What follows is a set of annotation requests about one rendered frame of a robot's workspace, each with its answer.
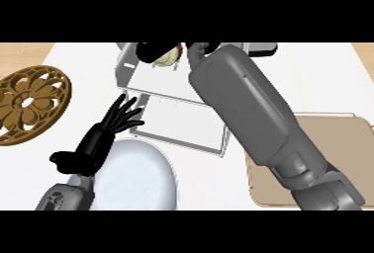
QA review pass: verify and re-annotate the grey and black appliance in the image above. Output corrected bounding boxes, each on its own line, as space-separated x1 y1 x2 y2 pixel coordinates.
245 42 280 57

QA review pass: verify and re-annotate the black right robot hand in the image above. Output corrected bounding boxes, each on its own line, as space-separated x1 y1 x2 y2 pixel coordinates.
135 42 221 64

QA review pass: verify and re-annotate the brown ornate round trivet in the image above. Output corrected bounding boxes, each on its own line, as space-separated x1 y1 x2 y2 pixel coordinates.
0 64 73 147

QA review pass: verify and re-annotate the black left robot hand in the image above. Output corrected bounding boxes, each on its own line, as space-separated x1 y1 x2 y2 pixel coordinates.
49 93 147 178

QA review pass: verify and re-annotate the white wire tiered basket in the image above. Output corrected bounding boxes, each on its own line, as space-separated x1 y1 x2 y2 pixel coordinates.
115 42 234 159

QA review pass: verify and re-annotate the beige rectangular tray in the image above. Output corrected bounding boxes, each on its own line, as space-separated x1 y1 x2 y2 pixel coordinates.
245 112 374 210

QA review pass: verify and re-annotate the white round plate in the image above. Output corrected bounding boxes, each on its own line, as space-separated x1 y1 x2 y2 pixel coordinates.
91 138 180 211

